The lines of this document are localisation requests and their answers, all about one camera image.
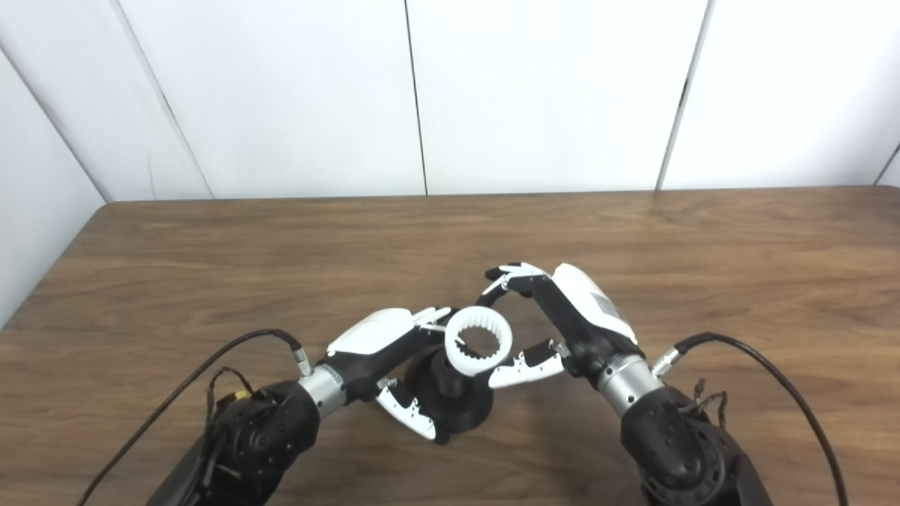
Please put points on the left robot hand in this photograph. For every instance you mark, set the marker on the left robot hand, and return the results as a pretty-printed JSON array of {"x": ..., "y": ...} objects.
[{"x": 373, "y": 348}]

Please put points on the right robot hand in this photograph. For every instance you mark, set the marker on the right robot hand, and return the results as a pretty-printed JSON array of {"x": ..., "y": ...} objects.
[{"x": 583, "y": 316}]

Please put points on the round black plastic part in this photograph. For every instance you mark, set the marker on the round black plastic part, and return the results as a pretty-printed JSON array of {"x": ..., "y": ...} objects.
[{"x": 457, "y": 404}]

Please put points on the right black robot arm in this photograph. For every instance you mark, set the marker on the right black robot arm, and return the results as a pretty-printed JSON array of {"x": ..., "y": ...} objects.
[{"x": 675, "y": 443}]

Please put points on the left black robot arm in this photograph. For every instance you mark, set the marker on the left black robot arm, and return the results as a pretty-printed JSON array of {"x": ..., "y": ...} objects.
[{"x": 260, "y": 443}]

